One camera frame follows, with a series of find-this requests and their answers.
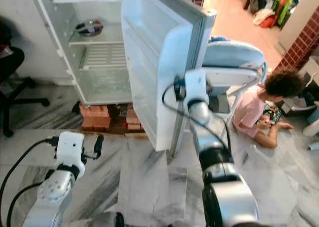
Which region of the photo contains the white fridge door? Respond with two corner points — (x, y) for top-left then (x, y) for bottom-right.
(121, 0), (217, 152)

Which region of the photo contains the white open fridge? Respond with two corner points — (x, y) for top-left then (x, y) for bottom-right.
(28, 0), (135, 107)

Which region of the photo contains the red brick stack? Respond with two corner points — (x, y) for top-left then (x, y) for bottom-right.
(79, 104), (111, 133)
(125, 104), (143, 133)

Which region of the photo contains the blue white high chair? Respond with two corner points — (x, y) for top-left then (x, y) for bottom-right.
(199, 36), (270, 115)

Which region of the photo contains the grey robot leg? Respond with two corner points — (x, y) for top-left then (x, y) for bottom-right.
(97, 212), (126, 227)

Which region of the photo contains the child in pink shirt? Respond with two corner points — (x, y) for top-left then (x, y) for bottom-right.
(232, 68), (305, 150)

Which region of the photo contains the colourful toy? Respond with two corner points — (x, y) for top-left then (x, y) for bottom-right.
(262, 102), (284, 125)

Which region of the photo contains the metal bowl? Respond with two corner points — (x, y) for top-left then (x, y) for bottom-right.
(75, 19), (104, 37)

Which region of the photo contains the white crumpled cloth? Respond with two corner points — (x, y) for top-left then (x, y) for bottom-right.
(252, 7), (277, 27)

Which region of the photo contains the black office chair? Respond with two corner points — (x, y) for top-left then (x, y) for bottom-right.
(0, 17), (51, 138)

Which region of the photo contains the red brick column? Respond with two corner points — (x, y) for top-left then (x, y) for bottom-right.
(276, 18), (319, 72)

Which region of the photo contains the green black bag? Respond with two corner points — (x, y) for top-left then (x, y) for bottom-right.
(274, 0), (300, 29)

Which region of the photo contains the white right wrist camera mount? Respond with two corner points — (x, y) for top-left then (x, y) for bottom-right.
(184, 69), (210, 104)

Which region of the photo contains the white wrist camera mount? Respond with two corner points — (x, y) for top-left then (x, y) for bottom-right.
(184, 69), (210, 104)
(56, 132), (86, 167)

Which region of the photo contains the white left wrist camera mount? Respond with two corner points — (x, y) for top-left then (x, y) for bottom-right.
(56, 132), (86, 167)

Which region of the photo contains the long black left arm cable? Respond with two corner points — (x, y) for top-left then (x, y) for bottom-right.
(0, 139), (58, 227)

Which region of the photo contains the short black left arm cable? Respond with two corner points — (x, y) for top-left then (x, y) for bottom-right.
(6, 182), (53, 227)

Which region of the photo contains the white wire fridge shelf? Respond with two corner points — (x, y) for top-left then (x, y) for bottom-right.
(80, 41), (125, 72)

